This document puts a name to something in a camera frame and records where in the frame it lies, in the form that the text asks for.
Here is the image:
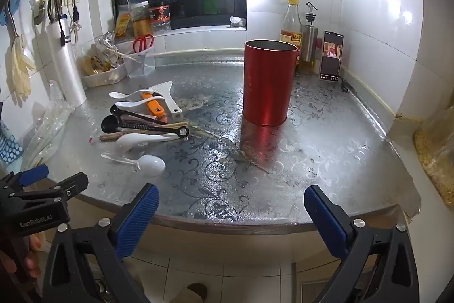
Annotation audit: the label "white cable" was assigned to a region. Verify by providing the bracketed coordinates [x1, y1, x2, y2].
[69, 21, 83, 43]

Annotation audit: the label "small black ladle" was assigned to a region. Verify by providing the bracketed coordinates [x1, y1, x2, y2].
[110, 104, 169, 126]

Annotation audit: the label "orange handled metal peeler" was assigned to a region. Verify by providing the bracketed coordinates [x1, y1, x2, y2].
[141, 92, 167, 116]

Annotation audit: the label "dark lid jar red label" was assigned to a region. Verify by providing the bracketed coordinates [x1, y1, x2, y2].
[148, 1, 171, 34]

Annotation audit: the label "yellow snack packet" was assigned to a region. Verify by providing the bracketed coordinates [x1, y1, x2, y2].
[82, 55, 107, 74]

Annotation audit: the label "clear plastic bag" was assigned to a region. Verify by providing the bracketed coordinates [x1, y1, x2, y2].
[21, 81, 77, 170]

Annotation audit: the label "blue mesh cloth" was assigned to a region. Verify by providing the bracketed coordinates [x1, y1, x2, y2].
[0, 122, 24, 165]

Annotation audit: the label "clear jar white lid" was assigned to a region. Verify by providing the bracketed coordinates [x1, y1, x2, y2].
[131, 1, 152, 37]

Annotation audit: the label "beige slipper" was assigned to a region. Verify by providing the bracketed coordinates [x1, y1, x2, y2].
[175, 283, 208, 303]

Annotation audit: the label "steel oil dispenser bottle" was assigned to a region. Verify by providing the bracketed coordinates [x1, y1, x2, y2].
[297, 2, 319, 75]

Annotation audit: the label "red metal canister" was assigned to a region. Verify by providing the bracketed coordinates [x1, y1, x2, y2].
[243, 39, 299, 127]

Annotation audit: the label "round white plastic spoon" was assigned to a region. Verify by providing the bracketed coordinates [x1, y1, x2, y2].
[101, 152, 166, 177]

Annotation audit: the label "clear plastic container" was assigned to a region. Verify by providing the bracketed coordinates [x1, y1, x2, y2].
[122, 49, 157, 77]

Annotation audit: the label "large white soup spoon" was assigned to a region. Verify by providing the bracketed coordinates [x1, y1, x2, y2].
[114, 133, 181, 156]

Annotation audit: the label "large black ladle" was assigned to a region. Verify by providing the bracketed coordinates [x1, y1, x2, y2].
[101, 116, 190, 138]

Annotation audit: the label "crumpled foil bag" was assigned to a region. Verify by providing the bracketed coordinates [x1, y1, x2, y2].
[93, 32, 118, 53]

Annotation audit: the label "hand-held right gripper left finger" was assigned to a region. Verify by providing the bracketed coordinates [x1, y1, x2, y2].
[42, 183, 160, 303]

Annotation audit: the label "blue glove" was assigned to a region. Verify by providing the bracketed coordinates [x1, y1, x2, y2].
[0, 0, 24, 25]

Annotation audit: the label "yellow seasoning pouch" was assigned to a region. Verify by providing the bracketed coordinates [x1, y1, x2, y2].
[114, 5, 134, 38]

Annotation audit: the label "white rice paddle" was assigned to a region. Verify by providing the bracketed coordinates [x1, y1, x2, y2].
[149, 81, 182, 115]

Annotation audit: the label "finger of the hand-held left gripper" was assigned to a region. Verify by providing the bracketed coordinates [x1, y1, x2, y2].
[0, 164, 49, 199]
[12, 172, 89, 203]

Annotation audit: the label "white plastic tray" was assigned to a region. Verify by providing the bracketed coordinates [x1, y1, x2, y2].
[81, 56, 129, 88]

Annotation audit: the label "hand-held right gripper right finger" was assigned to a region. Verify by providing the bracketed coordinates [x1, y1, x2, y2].
[304, 184, 419, 303]

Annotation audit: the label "person's left hand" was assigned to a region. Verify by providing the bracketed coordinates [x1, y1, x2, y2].
[0, 234, 45, 279]

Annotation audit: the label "wooden chopsticks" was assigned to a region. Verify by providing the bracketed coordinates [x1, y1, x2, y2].
[98, 121, 189, 143]

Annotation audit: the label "smartphone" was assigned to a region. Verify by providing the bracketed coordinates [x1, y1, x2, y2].
[319, 31, 345, 82]

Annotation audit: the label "bag of yellow noodles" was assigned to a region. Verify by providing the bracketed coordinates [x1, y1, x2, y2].
[413, 104, 454, 209]

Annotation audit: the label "small white soup spoon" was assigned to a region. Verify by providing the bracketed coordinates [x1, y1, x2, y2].
[115, 96, 165, 110]
[108, 89, 164, 101]

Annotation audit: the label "white pipe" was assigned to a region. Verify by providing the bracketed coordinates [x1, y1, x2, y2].
[46, 17, 87, 108]

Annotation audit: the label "vinegar bottle yellow cap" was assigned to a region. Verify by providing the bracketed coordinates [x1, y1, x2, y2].
[280, 0, 303, 72]

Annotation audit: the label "red scissors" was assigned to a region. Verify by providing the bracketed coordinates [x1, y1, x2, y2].
[133, 34, 155, 53]

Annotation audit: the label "cream rubber gloves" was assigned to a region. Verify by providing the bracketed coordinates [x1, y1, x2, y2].
[5, 35, 36, 101]

